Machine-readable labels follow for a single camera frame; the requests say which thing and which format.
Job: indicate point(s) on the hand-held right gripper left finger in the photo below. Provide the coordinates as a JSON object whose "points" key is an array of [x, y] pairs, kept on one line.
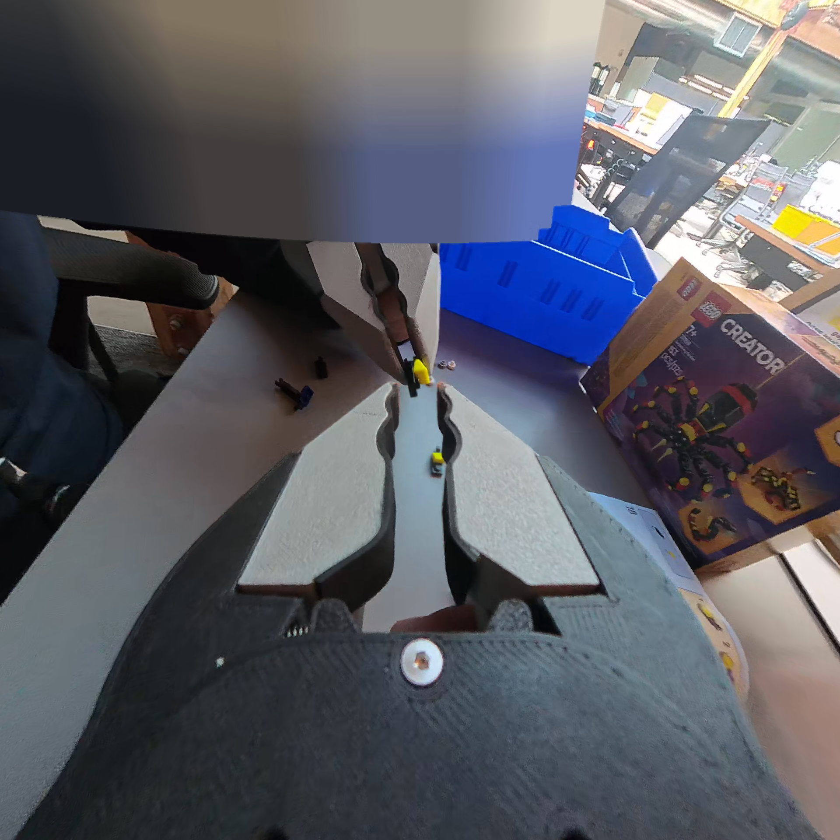
{"points": [[315, 512]]}

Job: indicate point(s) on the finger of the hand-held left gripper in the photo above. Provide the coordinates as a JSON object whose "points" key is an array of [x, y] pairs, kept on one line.
{"points": [[423, 289], [348, 295]]}

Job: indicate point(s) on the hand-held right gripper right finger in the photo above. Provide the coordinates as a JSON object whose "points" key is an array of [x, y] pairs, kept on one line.
{"points": [[518, 518]]}

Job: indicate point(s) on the yellow black lego leg assembly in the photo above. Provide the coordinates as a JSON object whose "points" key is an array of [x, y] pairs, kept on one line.
{"points": [[421, 373]]}

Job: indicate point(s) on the lego instruction booklet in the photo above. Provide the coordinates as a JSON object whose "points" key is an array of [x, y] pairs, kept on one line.
{"points": [[656, 544]]}

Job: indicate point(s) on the dark brown lego piece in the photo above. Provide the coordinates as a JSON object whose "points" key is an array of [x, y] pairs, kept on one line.
{"points": [[320, 367]]}

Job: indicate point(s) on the small yellow black lego assembly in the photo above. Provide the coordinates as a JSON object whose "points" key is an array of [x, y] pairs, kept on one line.
{"points": [[437, 458]]}

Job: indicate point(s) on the black lego clip bar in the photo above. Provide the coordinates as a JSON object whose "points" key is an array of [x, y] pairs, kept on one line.
{"points": [[294, 391]]}

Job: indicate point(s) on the purple yellow lego set box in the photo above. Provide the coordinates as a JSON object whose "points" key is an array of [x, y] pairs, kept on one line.
{"points": [[722, 420]]}

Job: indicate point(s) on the blue plastic bin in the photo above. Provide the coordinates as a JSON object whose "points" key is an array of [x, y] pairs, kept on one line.
{"points": [[544, 289]]}

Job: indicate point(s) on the person's dark blue clothing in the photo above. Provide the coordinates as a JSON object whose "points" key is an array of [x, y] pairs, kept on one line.
{"points": [[33, 367]]}

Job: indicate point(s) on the black mesh office chair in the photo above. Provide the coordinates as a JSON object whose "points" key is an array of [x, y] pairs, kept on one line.
{"points": [[689, 170]]}

